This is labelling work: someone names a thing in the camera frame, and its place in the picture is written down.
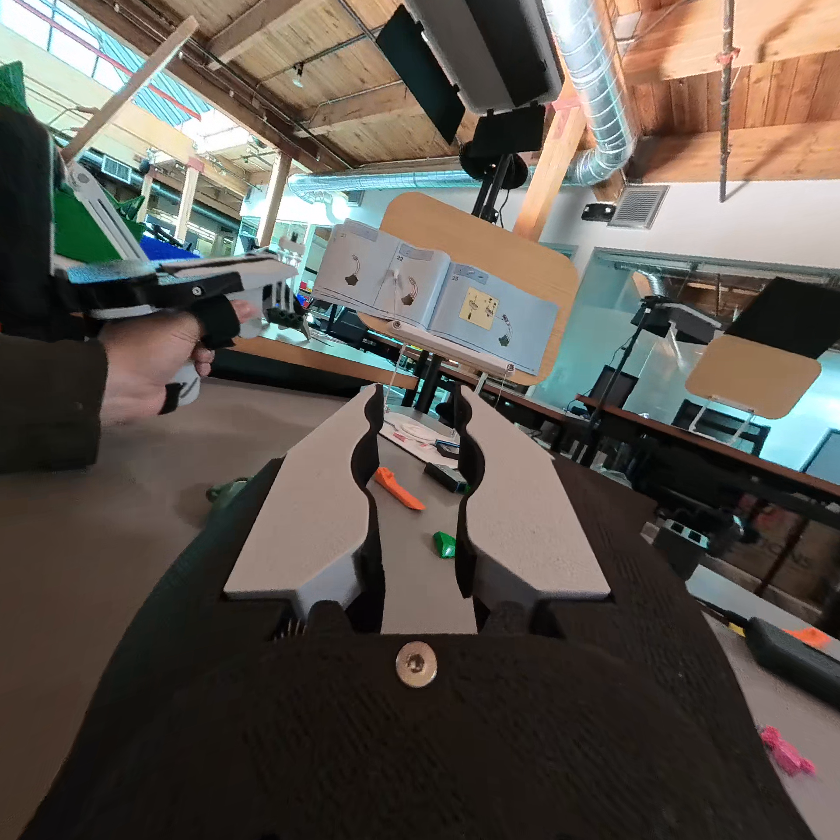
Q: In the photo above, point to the green paper bag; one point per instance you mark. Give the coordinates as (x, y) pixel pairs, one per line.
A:
(79, 229)

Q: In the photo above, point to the green brick with clear rods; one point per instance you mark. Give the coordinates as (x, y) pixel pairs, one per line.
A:
(285, 318)

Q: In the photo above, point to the person's left hand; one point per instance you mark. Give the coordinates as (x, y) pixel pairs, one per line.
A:
(138, 367)

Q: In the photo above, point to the pink flower brick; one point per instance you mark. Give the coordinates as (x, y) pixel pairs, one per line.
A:
(784, 751)

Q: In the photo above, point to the black power bank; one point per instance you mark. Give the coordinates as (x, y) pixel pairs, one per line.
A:
(794, 659)

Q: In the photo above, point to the brown wooden desk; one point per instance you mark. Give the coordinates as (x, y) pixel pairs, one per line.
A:
(722, 446)

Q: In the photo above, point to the wooden support post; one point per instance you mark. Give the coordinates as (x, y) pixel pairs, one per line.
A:
(551, 170)

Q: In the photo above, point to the orange brick separator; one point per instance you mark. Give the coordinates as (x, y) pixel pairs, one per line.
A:
(808, 636)
(399, 489)

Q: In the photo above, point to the small blue battery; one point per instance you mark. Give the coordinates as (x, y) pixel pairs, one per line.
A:
(448, 448)

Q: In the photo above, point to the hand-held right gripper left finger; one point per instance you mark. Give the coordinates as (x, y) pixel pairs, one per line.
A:
(302, 525)

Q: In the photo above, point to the green toy bricks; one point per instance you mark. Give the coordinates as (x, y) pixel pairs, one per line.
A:
(444, 544)

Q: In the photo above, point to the black light panel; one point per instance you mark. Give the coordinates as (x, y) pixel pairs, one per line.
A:
(682, 318)
(485, 59)

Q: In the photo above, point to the large black wall screen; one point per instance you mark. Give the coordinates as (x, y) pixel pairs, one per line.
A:
(787, 315)

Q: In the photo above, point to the light blue instruction booklet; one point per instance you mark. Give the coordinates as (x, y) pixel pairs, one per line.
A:
(426, 295)

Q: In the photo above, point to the black light stand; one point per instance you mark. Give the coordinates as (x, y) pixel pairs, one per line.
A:
(485, 197)

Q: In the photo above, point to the blue storage bin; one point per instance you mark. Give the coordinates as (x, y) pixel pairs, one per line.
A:
(167, 250)

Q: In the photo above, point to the black battery pack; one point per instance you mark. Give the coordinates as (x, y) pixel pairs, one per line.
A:
(445, 478)

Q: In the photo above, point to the person's left forearm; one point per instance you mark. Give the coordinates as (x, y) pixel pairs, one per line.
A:
(52, 400)

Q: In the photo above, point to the white wall vent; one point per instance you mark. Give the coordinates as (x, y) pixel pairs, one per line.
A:
(638, 207)

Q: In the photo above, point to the green round toy brick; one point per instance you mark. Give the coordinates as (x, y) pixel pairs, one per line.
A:
(228, 491)

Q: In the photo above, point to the small black monitor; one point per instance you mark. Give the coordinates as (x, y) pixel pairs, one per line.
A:
(613, 388)

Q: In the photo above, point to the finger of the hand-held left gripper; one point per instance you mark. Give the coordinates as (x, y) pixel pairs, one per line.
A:
(223, 262)
(275, 275)

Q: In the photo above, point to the stack of cardboard boxes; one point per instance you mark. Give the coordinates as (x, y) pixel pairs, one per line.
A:
(787, 558)

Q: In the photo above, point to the wood-edged grey table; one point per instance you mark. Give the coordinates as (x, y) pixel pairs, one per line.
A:
(315, 358)

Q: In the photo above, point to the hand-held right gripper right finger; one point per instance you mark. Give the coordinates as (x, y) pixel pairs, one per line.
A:
(538, 525)

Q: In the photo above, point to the grey battery charger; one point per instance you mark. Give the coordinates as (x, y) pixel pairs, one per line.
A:
(679, 544)

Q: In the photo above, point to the wooden book stand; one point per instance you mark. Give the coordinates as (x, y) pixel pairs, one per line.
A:
(111, 210)
(512, 262)
(754, 374)

